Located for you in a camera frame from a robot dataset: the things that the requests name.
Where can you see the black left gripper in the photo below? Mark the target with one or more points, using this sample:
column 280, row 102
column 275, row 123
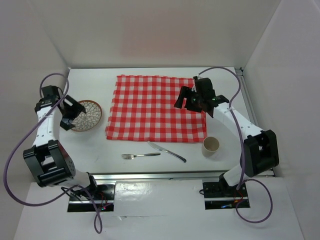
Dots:
column 76, row 109

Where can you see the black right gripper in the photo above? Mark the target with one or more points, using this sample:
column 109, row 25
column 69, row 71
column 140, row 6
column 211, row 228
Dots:
column 185, row 92

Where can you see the floral patterned ceramic plate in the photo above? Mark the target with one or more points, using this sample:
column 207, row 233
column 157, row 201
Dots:
column 88, row 120

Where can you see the red white checkered cloth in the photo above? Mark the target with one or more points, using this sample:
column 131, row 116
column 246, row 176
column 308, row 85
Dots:
column 142, row 109

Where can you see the beige paper cup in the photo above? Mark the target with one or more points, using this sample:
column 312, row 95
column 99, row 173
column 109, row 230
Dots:
column 210, row 146

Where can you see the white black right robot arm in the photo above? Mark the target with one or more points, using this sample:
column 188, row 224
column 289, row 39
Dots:
column 258, row 147

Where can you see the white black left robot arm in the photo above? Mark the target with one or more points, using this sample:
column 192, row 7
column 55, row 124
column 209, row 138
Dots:
column 47, row 160

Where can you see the silver fork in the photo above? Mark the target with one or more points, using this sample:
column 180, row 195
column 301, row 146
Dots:
column 132, row 156

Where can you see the silver table knife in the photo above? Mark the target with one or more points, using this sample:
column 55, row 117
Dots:
column 159, row 148

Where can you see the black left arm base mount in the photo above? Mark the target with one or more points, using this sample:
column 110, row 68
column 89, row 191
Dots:
column 103, row 196

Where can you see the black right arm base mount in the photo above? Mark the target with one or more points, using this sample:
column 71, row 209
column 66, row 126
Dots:
column 218, row 195

